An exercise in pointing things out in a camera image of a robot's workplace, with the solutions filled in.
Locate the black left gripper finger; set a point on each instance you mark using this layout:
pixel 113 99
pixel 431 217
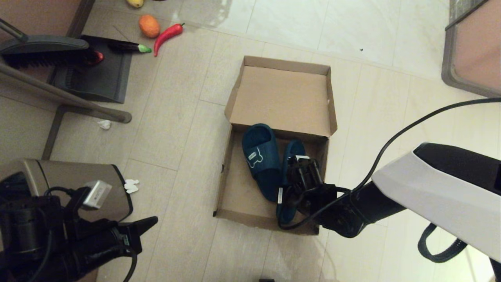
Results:
pixel 143 225

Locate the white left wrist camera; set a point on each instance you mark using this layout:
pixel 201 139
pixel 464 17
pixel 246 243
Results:
pixel 98 194

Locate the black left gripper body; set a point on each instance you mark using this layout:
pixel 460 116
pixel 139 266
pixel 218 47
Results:
pixel 101 244

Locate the brown plastic trash bin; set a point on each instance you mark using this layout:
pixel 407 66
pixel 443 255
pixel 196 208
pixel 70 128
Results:
pixel 101 176

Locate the grey-brown metal furniture frame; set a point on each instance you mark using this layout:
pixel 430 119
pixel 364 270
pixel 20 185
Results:
pixel 58 94

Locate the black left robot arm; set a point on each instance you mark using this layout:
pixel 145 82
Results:
pixel 23 235

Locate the dark grey dustpan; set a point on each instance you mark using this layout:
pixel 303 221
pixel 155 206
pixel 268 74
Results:
pixel 103 80

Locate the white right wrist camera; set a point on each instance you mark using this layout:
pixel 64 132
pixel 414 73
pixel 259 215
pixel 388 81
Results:
pixel 280 196

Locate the grey broom with black bristles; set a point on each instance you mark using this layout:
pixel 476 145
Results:
pixel 43 45

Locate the red toy chili pepper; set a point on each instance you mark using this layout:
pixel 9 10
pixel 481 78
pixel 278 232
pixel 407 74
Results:
pixel 165 36

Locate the white crumpled paper ball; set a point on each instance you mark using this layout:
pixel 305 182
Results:
pixel 105 124

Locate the orange toy fruit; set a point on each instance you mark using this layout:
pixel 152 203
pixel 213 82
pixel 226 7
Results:
pixel 149 26

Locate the white crumpled tissue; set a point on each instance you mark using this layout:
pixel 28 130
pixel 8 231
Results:
pixel 132 187

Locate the brown cardboard shoe box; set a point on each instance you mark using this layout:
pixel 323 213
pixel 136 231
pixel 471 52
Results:
pixel 278 98

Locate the yellow toy mango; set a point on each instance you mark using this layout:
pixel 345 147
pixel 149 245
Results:
pixel 134 2

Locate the small red round toy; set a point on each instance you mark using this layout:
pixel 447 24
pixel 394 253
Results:
pixel 97 58

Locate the dark blue rubber slipper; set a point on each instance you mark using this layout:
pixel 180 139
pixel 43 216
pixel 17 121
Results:
pixel 295 149
pixel 262 172

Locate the purple toy eggplant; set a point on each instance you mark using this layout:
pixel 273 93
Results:
pixel 124 46

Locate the brown wooden furniture panel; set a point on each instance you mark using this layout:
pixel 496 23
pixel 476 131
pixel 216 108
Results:
pixel 39 15

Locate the brown board with grey frame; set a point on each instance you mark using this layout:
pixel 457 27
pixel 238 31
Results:
pixel 477 47

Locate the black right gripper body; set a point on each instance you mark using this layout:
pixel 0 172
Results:
pixel 309 184

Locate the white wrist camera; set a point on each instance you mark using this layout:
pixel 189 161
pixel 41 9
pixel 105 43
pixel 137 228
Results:
pixel 280 196
pixel 98 194

